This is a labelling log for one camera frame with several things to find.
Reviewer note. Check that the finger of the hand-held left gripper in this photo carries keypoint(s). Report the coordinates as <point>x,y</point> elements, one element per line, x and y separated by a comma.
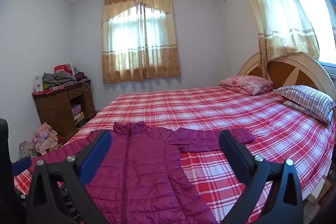
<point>22,165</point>

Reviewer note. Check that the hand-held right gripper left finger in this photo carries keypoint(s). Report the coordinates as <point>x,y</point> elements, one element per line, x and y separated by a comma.
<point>95,158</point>

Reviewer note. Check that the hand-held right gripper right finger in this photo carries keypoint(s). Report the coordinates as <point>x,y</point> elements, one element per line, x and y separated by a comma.
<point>236,158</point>

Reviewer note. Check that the magenta puffer jacket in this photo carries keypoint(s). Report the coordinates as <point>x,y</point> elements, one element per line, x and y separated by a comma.
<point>147,174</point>

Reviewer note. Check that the pastel clothes pile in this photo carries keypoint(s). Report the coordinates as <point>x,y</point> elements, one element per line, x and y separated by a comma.
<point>46,137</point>

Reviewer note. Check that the grey clothes pile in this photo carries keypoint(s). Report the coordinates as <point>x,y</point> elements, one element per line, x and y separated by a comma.
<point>59,78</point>

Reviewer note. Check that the floral cloth bundle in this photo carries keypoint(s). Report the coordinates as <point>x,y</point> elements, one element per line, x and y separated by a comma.
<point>26,149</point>

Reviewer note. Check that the pink box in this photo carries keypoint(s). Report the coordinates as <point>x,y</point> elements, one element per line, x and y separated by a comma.
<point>76,109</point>

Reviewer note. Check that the bed with red plaid sheet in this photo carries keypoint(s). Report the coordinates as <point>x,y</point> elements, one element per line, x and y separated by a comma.
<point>210,108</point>

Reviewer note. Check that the brown wooden desk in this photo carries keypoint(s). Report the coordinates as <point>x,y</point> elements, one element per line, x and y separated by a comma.
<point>52,108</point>

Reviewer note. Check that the pink floral folded quilt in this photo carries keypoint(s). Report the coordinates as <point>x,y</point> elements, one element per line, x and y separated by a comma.
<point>246,84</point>

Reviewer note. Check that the pink pillow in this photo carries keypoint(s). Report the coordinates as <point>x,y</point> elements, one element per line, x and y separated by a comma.
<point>294,106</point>

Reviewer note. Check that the white box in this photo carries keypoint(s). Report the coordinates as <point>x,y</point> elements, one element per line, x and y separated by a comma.
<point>38,83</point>

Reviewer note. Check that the purple cloth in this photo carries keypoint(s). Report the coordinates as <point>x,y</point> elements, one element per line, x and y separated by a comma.
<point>81,76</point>

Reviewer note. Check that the striped pillow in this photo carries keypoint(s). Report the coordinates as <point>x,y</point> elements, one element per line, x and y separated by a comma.
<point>307,99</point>

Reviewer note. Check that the red box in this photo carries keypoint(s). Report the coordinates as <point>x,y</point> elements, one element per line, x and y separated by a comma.
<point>61,67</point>

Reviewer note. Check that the wooden headboard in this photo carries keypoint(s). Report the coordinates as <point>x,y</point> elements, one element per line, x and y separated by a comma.
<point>283,70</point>

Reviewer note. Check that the beige patterned curtain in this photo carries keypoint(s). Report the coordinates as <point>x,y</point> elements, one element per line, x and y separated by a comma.
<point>278,16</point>
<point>139,37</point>

